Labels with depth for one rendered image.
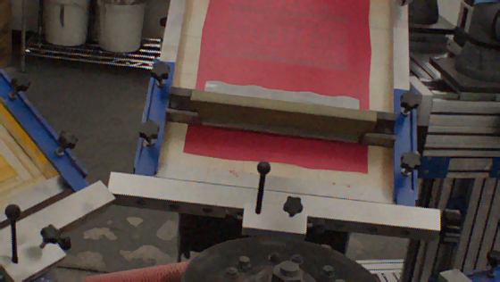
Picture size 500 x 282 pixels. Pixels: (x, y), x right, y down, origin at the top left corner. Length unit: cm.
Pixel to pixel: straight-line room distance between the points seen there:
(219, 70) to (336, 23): 33
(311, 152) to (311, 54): 28
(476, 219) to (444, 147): 47
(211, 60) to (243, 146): 25
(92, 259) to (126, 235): 25
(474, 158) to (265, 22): 75
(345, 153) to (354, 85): 20
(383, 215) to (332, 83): 41
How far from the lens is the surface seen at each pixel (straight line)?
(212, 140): 201
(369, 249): 406
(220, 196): 184
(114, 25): 551
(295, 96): 209
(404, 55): 218
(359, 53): 221
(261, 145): 201
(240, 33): 220
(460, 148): 253
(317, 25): 224
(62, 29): 560
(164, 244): 388
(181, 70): 212
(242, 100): 195
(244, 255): 135
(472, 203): 286
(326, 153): 202
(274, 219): 178
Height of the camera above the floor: 201
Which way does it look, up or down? 24 degrees down
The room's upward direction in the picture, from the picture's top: 7 degrees clockwise
